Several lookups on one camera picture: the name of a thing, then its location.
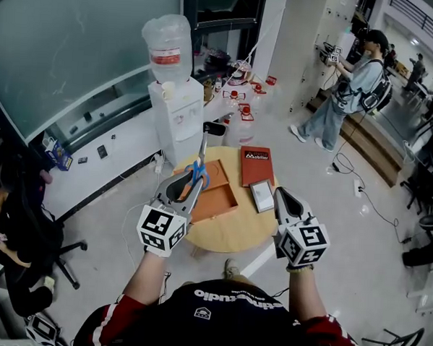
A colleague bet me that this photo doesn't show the white water dispenser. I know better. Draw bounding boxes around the white water dispenser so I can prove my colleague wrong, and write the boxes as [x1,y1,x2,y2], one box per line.
[143,74,207,169]

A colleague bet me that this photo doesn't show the black office chair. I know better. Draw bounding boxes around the black office chair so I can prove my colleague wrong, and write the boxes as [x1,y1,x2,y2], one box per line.
[0,152,94,292]

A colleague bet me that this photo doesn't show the frosted glass board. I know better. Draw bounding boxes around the frosted glass board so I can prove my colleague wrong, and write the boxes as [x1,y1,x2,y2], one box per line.
[0,0,186,150]

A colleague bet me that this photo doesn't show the wooden steps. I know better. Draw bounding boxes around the wooden steps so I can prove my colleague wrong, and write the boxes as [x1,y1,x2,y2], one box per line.
[301,87,409,189]

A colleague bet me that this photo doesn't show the white waste bin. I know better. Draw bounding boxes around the white waste bin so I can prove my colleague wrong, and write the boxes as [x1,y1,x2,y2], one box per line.
[201,120,228,149]

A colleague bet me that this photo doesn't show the person's left forearm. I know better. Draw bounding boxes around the person's left forearm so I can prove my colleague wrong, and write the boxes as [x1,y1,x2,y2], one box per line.
[124,249,173,307]

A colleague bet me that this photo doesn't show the round wooden table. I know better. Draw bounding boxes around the round wooden table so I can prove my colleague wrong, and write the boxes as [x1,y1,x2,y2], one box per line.
[168,142,283,256]

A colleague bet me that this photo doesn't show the black railing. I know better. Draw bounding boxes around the black railing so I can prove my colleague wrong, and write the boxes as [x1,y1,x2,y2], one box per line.
[385,0,433,54]

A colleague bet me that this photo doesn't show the large clear water bottle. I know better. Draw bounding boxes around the large clear water bottle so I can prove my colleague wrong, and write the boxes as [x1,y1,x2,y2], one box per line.
[138,12,196,86]

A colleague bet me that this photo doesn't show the white leaning pole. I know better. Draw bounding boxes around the white leaning pole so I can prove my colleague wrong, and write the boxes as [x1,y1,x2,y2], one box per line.
[224,9,283,87]

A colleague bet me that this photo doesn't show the person's black and red shirt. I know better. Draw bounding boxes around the person's black and red shirt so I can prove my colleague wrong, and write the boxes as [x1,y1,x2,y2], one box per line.
[72,271,375,346]

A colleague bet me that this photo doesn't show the pink helmet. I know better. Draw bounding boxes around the pink helmet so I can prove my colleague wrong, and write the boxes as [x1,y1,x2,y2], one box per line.
[226,58,255,87]

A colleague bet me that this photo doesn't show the blue paper bag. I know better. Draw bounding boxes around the blue paper bag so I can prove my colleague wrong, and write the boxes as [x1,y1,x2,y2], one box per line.
[41,137,76,173]

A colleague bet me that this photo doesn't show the orange box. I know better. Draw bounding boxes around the orange box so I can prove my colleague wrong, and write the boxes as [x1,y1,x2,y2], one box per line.
[179,156,242,228]

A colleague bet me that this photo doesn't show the person's beige shoe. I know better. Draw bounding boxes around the person's beige shoe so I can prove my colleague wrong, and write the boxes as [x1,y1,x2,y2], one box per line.
[223,257,242,280]

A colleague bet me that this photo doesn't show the white locker cabinet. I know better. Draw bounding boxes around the white locker cabinet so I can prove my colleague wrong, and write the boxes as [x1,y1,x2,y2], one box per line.
[273,0,360,123]

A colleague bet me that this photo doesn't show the person's tan trousers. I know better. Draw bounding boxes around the person's tan trousers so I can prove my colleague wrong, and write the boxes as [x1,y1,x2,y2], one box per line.
[181,271,266,290]

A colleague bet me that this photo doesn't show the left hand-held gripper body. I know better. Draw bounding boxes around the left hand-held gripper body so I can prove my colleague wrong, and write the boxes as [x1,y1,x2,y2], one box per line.
[134,196,195,259]

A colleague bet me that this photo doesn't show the brown paper bag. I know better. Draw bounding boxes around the brown paper bag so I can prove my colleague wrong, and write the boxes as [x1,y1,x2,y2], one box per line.
[202,78,215,103]

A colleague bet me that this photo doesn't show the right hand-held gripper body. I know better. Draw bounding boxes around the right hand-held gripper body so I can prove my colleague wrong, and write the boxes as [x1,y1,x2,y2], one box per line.
[271,214,333,272]

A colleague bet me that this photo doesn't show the white cup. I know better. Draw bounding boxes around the white cup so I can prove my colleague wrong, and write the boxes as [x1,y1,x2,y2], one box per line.
[160,79,178,101]

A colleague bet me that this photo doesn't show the blue-handled scissors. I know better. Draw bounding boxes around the blue-handled scissors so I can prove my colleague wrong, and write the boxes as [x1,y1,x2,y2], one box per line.
[184,122,215,191]

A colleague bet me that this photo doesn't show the person's right forearm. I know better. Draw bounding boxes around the person's right forearm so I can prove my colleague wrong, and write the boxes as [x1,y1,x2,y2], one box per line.
[283,263,331,323]

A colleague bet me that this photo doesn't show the red hardcover book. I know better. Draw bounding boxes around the red hardcover book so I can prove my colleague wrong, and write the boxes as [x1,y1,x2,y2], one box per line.
[237,144,278,190]

